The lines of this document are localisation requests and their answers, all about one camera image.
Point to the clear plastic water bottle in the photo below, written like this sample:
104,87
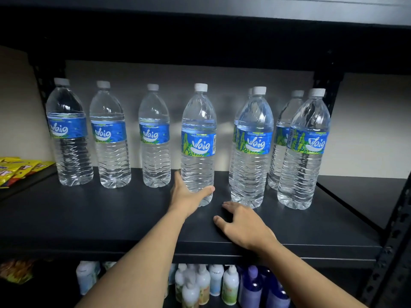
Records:
198,125

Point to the person's right forearm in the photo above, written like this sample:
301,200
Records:
305,282

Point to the person's left forearm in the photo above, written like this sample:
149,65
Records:
138,269

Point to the person's right thumb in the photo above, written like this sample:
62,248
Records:
222,223

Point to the large white plastic bottle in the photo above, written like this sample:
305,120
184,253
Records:
86,277

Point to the cluster of white labelled bottles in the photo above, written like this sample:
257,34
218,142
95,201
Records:
203,282

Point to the person's right hand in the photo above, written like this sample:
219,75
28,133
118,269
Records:
249,227

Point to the orange snack packets pile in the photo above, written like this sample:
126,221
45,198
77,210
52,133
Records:
16,271

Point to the person's left hand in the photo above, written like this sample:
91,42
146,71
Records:
183,202

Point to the purple plastic bottle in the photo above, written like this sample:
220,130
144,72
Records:
251,288
277,296

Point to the yellow snack packet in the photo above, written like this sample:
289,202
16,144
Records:
40,166
8,159
12,173

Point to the row of water bottles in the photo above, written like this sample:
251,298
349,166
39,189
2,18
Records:
110,157

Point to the black metal shelving rack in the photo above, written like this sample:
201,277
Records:
96,214

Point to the person's left thumb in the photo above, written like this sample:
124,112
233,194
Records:
204,192

